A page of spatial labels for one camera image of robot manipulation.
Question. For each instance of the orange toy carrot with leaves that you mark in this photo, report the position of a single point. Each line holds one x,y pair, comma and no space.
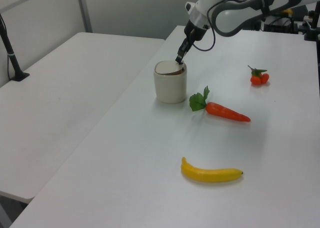
225,111

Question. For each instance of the yellow toy banana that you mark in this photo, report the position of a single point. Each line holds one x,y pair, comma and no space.
210,175

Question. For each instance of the black pole with base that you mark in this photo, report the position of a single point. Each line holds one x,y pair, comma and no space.
13,63

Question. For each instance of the grey partition frame post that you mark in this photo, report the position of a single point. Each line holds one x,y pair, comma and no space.
83,10

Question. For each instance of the toy tangerine cluster with leaves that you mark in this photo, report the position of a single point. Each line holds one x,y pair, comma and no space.
258,79

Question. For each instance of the cream garbage bin lid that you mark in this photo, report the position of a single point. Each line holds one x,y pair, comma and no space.
167,67

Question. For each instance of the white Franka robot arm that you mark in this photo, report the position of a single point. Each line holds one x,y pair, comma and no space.
230,13

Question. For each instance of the cream mini garbage bin body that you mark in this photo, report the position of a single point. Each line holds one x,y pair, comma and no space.
170,88

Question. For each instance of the black clamp stand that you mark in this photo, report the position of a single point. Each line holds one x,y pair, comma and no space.
312,30

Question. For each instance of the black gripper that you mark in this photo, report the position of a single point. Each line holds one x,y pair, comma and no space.
195,33

